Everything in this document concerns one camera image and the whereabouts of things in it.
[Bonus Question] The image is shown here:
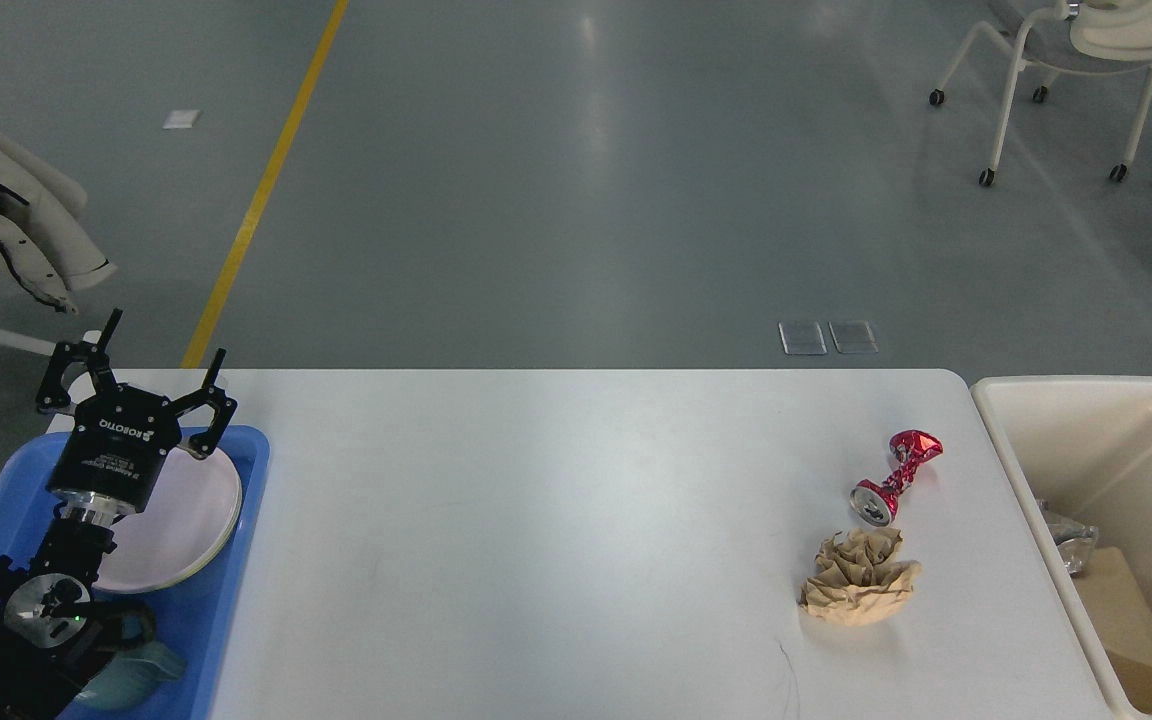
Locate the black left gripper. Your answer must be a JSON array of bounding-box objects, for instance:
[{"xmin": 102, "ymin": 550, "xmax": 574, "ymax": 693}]
[{"xmin": 35, "ymin": 306, "xmax": 237, "ymax": 515}]

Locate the pink plate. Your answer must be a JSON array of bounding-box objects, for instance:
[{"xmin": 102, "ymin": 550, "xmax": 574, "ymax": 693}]
[{"xmin": 93, "ymin": 448, "xmax": 243, "ymax": 594}]

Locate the dark teal mug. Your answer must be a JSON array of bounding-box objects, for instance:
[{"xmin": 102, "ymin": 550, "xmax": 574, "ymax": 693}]
[{"xmin": 76, "ymin": 609, "xmax": 187, "ymax": 712}]

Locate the brown paper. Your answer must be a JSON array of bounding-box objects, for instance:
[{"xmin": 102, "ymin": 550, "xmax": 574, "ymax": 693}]
[{"xmin": 797, "ymin": 528, "xmax": 922, "ymax": 626}]

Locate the crushed red can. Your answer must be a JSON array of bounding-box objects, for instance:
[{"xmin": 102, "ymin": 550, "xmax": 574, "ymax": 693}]
[{"xmin": 849, "ymin": 429, "xmax": 943, "ymax": 526}]

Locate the clear plastic bag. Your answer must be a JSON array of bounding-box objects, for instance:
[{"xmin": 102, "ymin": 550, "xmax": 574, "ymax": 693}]
[{"xmin": 1036, "ymin": 498, "xmax": 1101, "ymax": 577}]

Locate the brown paper bag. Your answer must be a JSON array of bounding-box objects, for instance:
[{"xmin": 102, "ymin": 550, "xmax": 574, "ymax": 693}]
[{"xmin": 1073, "ymin": 547, "xmax": 1152, "ymax": 714}]

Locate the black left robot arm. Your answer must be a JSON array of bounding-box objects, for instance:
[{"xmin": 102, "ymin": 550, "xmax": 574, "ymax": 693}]
[{"xmin": 0, "ymin": 310, "xmax": 237, "ymax": 719}]

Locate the white floor plate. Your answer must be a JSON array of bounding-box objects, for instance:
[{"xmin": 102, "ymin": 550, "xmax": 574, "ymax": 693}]
[{"xmin": 162, "ymin": 109, "xmax": 202, "ymax": 129}]

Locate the grey floor socket cover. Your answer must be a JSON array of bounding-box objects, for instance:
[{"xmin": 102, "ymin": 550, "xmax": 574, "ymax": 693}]
[
  {"xmin": 828, "ymin": 323, "xmax": 879, "ymax": 354},
  {"xmin": 778, "ymin": 323, "xmax": 829, "ymax": 356}
]

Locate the beige plastic bin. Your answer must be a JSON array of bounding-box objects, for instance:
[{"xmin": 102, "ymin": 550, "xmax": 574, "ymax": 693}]
[{"xmin": 972, "ymin": 376, "xmax": 1152, "ymax": 719}]

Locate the white chair on wheels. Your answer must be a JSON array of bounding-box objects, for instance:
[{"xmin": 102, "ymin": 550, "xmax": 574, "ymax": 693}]
[{"xmin": 929, "ymin": 1, "xmax": 1152, "ymax": 187}]

